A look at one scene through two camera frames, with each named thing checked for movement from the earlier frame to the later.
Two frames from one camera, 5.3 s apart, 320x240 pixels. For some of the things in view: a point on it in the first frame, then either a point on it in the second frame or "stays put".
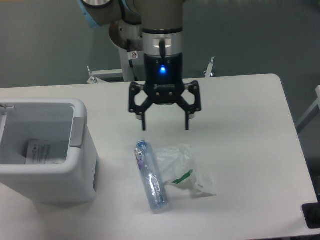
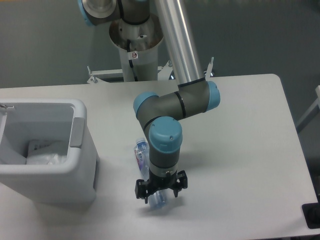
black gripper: x=164 y=76 to x=143 y=189
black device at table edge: x=311 y=213 stays put
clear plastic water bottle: x=151 y=176 stays put
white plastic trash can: x=55 y=119 stays put
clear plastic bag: x=179 y=162 to x=54 y=159
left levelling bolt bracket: x=93 y=79 stays put
